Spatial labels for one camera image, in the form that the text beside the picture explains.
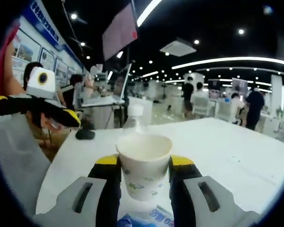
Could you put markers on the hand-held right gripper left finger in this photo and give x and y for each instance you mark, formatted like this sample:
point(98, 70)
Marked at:
point(109, 189)

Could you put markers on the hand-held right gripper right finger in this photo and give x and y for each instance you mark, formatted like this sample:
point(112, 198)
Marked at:
point(180, 189)

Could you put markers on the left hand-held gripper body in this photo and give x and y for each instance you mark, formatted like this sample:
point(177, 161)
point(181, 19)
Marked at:
point(42, 87)

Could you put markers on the black computer mouse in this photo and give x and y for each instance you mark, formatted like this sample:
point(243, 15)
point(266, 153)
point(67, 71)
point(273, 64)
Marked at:
point(85, 134)

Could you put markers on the printed white paper cup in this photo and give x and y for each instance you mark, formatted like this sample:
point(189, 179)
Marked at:
point(144, 170)

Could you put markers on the blue mouse pad package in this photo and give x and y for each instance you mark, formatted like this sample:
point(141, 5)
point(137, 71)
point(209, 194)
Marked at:
point(142, 216)

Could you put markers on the clear plastic bottle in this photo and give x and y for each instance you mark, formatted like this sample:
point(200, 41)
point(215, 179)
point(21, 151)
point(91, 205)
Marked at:
point(135, 120)

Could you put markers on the person's left hand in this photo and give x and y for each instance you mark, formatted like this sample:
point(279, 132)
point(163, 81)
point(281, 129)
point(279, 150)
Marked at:
point(52, 123)

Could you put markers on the person's red shirt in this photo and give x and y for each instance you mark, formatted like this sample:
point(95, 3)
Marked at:
point(0, 71)

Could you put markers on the grey mesh chair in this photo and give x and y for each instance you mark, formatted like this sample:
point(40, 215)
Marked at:
point(14, 153)

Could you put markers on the open laptop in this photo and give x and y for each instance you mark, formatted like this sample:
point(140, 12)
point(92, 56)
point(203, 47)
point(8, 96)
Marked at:
point(113, 97)

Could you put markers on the white table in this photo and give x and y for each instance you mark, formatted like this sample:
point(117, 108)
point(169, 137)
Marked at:
point(215, 146)

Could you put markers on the white chair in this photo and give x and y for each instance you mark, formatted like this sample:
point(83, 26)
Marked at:
point(224, 111)
point(201, 106)

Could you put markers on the hanging display screen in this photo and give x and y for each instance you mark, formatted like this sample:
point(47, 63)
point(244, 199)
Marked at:
point(119, 33)

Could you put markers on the distant display screen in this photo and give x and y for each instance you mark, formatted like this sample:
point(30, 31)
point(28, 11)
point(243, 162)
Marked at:
point(239, 84)

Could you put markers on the ceiling air conditioner vent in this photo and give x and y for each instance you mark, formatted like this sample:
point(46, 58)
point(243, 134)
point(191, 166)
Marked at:
point(178, 47)

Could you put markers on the wall poster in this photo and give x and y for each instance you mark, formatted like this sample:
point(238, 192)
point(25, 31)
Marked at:
point(26, 49)
point(47, 59)

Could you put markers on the blue wall banner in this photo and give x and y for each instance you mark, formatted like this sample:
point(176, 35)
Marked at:
point(47, 26)

